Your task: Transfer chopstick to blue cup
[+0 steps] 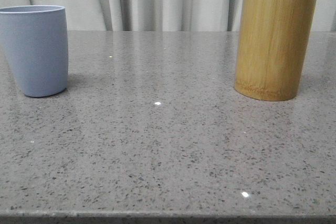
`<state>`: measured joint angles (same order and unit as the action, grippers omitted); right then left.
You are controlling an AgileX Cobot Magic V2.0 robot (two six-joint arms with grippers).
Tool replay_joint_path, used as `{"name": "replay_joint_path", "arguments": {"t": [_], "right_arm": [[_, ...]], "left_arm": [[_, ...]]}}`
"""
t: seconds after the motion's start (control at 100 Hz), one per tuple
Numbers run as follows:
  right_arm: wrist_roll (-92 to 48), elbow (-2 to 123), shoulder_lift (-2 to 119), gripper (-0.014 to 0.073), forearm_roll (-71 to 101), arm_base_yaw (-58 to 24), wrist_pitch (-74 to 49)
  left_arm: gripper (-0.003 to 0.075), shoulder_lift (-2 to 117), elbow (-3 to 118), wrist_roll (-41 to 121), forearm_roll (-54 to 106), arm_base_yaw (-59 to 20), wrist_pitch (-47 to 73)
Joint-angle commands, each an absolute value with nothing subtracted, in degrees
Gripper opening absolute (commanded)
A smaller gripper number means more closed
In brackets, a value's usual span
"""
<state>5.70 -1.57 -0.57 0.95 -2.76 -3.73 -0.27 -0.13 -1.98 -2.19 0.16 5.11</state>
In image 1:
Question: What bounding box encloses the bamboo cylinder holder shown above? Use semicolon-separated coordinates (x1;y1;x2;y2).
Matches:
234;0;316;101

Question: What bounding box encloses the blue plastic cup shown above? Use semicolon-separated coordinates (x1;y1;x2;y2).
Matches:
1;5;68;98

